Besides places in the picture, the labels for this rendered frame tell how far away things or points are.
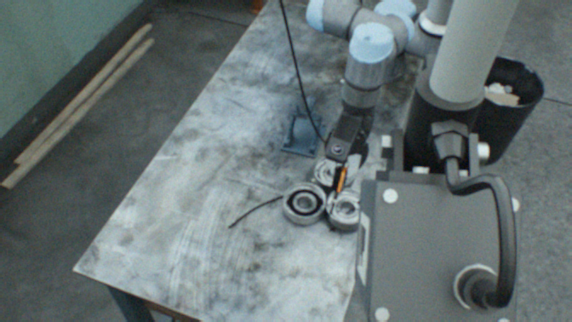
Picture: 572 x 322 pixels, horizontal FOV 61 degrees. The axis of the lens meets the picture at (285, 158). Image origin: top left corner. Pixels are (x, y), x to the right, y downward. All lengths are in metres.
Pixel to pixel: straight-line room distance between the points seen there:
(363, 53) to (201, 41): 2.23
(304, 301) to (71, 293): 1.23
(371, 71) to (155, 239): 0.63
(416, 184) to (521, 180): 2.41
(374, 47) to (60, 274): 1.65
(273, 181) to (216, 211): 0.17
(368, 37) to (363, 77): 0.08
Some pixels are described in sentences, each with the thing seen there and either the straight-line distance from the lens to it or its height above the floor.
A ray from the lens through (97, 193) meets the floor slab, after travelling 2.38.
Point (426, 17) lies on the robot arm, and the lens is 1.43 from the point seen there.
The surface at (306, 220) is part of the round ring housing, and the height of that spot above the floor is 0.83.
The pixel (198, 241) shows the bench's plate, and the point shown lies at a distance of 1.19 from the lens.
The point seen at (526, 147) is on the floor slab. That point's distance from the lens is 2.73.
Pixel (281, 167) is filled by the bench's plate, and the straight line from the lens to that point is 1.30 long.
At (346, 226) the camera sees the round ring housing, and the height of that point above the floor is 0.83.
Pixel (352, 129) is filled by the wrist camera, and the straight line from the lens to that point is 1.00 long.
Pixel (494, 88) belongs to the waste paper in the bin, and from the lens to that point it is 2.47.
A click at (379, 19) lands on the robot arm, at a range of 1.03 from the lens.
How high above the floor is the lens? 1.81
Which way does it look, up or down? 50 degrees down
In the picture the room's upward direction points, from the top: 2 degrees clockwise
